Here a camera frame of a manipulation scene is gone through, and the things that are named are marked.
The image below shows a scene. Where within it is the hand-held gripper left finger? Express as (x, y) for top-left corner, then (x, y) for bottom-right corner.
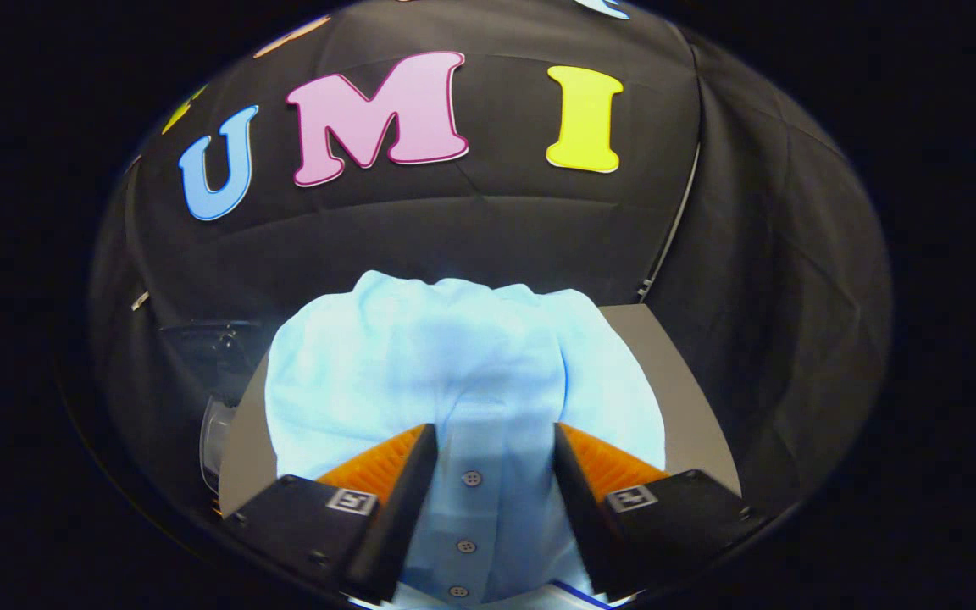
(221, 423), (440, 604)

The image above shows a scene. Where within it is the grey top-load washing machine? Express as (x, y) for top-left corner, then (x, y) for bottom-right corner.
(198, 391), (239, 502)

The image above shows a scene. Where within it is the grey side table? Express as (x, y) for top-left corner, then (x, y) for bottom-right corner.
(217, 303), (743, 518)

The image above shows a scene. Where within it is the light blue button shirt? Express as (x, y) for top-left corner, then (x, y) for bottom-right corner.
(265, 269), (667, 610)

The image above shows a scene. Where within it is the dark glass washing machine lid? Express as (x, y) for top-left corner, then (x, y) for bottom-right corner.
(153, 318), (262, 378)

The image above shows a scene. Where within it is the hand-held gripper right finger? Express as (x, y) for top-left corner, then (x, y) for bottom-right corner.
(552, 422), (768, 601)

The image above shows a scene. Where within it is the black backdrop cloth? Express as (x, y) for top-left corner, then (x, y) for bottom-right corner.
(86, 0), (894, 543)

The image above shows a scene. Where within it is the thin white pole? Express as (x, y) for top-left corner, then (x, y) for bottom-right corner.
(636, 142), (702, 303)

